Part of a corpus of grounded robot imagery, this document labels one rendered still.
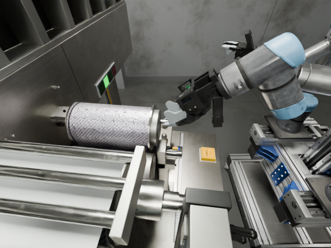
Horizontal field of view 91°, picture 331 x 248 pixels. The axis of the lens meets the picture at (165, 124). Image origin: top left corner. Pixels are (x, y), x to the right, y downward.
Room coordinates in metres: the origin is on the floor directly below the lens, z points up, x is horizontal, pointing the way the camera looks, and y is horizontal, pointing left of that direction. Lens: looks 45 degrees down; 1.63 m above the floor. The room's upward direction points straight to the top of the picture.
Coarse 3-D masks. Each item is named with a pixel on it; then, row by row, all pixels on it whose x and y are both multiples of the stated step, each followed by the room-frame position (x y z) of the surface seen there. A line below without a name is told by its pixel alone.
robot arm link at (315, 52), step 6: (330, 36) 0.83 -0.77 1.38; (324, 42) 0.83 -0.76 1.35; (330, 42) 0.81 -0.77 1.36; (312, 48) 0.84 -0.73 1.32; (318, 48) 0.82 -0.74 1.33; (324, 48) 0.81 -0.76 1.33; (330, 48) 0.80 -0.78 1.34; (306, 54) 0.84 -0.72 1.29; (312, 54) 0.82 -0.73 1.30; (318, 54) 0.81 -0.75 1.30; (324, 54) 0.80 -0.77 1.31; (306, 60) 0.82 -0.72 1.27; (312, 60) 0.82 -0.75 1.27
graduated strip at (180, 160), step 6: (180, 132) 0.66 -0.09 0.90; (180, 138) 0.61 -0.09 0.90; (180, 144) 0.57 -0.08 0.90; (180, 162) 0.45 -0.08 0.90; (180, 168) 0.42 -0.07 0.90; (180, 174) 0.39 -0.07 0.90; (180, 180) 0.36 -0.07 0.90; (180, 186) 0.32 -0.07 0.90; (180, 192) 0.30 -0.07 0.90; (174, 216) 0.20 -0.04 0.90; (174, 222) 0.18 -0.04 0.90; (174, 228) 0.16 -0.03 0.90; (174, 234) 0.14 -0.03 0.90; (174, 240) 0.12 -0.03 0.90
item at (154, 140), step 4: (156, 112) 0.37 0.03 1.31; (160, 112) 0.40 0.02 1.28; (152, 116) 0.35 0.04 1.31; (156, 116) 0.35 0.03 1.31; (152, 120) 0.34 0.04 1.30; (156, 120) 0.34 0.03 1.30; (152, 124) 0.33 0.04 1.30; (156, 124) 0.33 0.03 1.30; (152, 128) 0.32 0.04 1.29; (156, 128) 0.32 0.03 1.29; (152, 132) 0.31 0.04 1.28; (156, 132) 0.31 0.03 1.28; (152, 136) 0.31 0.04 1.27; (156, 136) 0.31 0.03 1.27; (152, 140) 0.30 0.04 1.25; (156, 140) 0.31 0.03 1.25; (152, 144) 0.31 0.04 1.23; (156, 144) 0.31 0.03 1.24
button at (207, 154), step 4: (204, 148) 0.52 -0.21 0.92; (208, 148) 0.52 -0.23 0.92; (212, 148) 0.52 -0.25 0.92; (200, 152) 0.51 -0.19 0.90; (204, 152) 0.50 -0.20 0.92; (208, 152) 0.50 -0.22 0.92; (212, 152) 0.50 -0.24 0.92; (204, 156) 0.47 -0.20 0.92; (208, 156) 0.47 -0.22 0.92; (212, 156) 0.47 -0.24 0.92; (208, 160) 0.46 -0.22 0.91; (212, 160) 0.46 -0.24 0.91
